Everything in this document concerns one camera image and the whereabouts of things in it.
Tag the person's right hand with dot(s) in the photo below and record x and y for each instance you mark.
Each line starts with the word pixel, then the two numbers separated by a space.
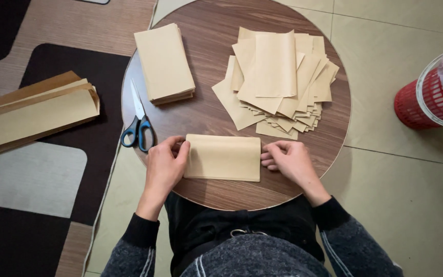
pixel 292 161

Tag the person's left hand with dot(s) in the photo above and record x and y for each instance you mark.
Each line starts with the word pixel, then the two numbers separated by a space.
pixel 163 169

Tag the person's right fingers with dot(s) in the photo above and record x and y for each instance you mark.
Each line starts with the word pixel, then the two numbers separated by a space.
pixel 270 156

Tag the brown paper bundle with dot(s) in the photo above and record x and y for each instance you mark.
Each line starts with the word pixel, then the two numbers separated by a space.
pixel 223 157

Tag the loose pile of brown sheets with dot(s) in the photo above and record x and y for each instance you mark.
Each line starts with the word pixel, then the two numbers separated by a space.
pixel 275 82

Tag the round wooden table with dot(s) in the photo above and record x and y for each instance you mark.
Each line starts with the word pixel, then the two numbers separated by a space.
pixel 213 77

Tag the blue and black scissors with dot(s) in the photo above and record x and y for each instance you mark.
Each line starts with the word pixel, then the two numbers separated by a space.
pixel 139 127

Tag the neat stack of brown envelopes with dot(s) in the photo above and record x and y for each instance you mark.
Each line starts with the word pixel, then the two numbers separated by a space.
pixel 163 63

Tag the red plastic waste basket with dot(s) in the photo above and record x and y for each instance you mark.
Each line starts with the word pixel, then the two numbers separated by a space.
pixel 423 104

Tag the brown patterned rug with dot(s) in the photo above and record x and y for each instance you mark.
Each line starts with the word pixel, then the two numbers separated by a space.
pixel 33 173

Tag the folded large brown paper sheets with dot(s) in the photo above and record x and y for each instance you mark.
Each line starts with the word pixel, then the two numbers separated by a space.
pixel 33 115

